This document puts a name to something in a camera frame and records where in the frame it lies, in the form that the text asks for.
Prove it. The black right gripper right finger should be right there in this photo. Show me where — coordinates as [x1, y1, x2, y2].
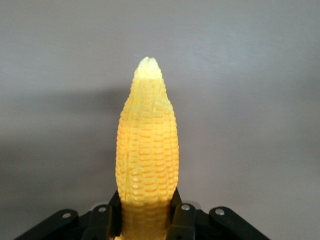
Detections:
[166, 187, 271, 240]

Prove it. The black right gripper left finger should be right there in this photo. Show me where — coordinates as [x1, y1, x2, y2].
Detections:
[14, 189, 123, 240]

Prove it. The yellow corn cob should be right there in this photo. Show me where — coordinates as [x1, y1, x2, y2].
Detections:
[115, 56, 180, 240]

